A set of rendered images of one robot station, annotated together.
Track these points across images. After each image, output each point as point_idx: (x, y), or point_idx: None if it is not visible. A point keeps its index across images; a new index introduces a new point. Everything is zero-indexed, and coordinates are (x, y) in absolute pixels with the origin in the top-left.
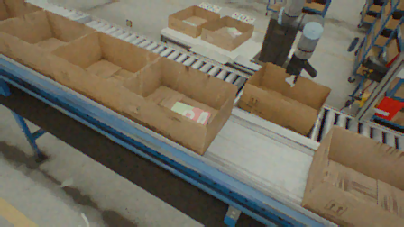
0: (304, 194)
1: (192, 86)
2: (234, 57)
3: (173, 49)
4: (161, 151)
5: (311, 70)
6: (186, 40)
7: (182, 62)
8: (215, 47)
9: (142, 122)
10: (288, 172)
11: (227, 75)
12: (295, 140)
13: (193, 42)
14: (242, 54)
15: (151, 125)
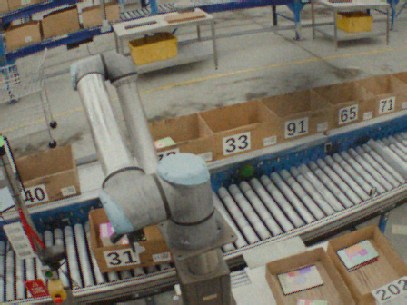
0: (77, 172)
1: None
2: (249, 274)
3: (309, 224)
4: None
5: (114, 231)
6: (325, 243)
7: (281, 226)
8: None
9: (181, 136)
10: (90, 176)
11: (224, 252)
12: (95, 191)
13: (314, 248)
14: (250, 287)
15: (173, 137)
